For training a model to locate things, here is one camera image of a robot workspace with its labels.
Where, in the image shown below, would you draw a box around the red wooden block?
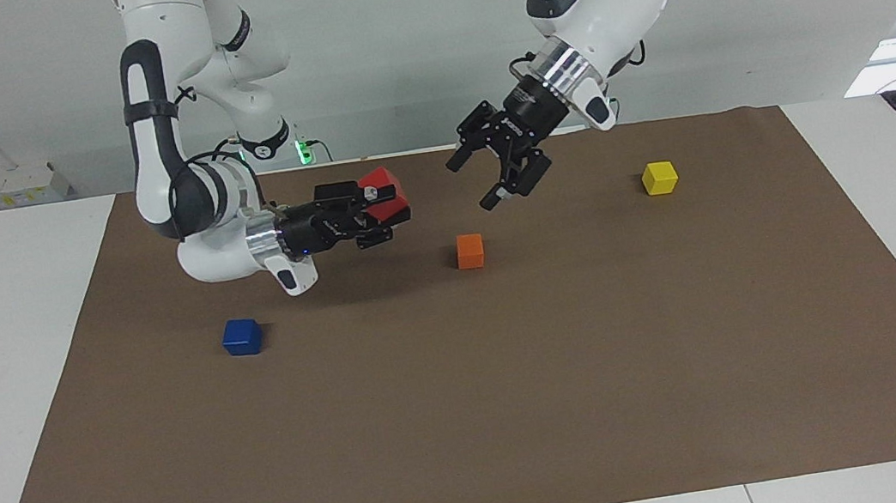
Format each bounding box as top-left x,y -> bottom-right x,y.
355,164 -> 413,225

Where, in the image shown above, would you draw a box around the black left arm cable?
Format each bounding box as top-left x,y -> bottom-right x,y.
499,0 -> 663,88

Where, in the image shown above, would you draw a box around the yellow wooden block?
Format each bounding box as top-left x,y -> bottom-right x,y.
640,159 -> 681,198

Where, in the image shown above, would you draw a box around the orange wooden block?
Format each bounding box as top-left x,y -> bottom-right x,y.
454,232 -> 487,271

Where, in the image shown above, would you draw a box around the blue wooden block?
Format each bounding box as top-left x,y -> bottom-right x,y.
219,315 -> 266,359

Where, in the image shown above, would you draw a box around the brown paper mat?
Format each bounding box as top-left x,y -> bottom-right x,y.
0,87 -> 896,503

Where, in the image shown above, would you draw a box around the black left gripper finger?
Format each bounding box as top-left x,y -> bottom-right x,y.
443,134 -> 492,175
474,153 -> 558,213

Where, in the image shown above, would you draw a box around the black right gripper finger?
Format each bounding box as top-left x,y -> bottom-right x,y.
358,180 -> 400,210
352,203 -> 416,252

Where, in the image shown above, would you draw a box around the white wall socket box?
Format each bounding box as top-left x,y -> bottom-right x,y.
0,157 -> 75,213

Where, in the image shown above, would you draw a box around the black base cable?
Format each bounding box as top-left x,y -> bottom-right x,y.
213,124 -> 333,177

